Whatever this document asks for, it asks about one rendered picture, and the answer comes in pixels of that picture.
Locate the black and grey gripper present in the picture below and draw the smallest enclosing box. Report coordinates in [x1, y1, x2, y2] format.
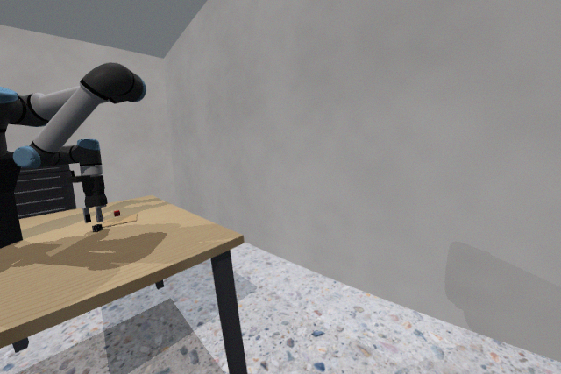
[67, 165, 108, 223]

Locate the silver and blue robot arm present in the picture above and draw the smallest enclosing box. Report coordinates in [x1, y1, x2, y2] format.
[0, 63, 146, 168]

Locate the tan square mat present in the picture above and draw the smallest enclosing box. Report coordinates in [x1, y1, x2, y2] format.
[102, 214, 138, 228]

